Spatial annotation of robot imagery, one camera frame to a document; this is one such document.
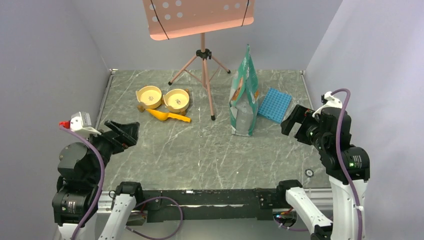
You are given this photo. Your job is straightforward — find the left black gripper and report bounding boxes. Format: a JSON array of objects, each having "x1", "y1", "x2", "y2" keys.
[{"x1": 77, "y1": 118, "x2": 139, "y2": 183}]

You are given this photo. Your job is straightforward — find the yellow plastic food scoop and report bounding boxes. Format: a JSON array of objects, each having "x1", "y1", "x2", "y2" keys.
[{"x1": 146, "y1": 109, "x2": 192, "y2": 123}]

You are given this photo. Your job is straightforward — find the green pet food bag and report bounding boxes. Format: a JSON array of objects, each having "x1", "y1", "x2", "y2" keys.
[{"x1": 228, "y1": 45, "x2": 259, "y2": 137}]

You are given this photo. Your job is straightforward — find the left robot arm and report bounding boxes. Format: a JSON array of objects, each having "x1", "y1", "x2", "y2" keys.
[{"x1": 52, "y1": 116, "x2": 140, "y2": 240}]

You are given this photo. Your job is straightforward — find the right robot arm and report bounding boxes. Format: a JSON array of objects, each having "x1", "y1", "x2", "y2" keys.
[{"x1": 275, "y1": 104, "x2": 370, "y2": 240}]

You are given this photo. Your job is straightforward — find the left cream pet bowl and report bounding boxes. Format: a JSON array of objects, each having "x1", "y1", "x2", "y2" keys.
[{"x1": 135, "y1": 85, "x2": 163, "y2": 112}]

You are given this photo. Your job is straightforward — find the cream pet bowl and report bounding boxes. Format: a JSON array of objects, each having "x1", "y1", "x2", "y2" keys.
[
  {"x1": 135, "y1": 85, "x2": 163, "y2": 112},
  {"x1": 162, "y1": 88, "x2": 190, "y2": 115}
]

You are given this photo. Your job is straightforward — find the right cream pet bowl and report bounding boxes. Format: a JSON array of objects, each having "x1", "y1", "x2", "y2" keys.
[{"x1": 162, "y1": 88, "x2": 190, "y2": 115}]

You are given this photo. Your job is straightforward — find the blue studded building plate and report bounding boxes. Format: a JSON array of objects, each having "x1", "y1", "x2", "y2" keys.
[{"x1": 257, "y1": 87, "x2": 292, "y2": 124}]

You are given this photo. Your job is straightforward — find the wooden bowl stand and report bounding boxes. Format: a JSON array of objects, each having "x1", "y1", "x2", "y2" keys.
[{"x1": 135, "y1": 85, "x2": 190, "y2": 116}]

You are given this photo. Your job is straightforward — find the small round table marker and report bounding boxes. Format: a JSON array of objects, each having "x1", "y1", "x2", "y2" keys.
[{"x1": 305, "y1": 169, "x2": 314, "y2": 178}]

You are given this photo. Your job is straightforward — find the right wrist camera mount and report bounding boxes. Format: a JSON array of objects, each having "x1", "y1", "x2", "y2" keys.
[{"x1": 312, "y1": 91, "x2": 343, "y2": 118}]

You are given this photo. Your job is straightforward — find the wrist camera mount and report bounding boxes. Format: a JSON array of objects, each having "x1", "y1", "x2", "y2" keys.
[
  {"x1": 58, "y1": 111, "x2": 102, "y2": 139},
  {"x1": 312, "y1": 91, "x2": 343, "y2": 118}
]

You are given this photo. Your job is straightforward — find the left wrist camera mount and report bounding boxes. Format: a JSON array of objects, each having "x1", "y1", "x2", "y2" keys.
[{"x1": 58, "y1": 111, "x2": 102, "y2": 139}]

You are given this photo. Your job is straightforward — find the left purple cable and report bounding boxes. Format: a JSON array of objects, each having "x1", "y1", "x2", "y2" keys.
[{"x1": 59, "y1": 125, "x2": 106, "y2": 240}]

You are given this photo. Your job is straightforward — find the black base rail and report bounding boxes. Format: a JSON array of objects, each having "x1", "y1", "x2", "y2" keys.
[{"x1": 128, "y1": 187, "x2": 297, "y2": 226}]

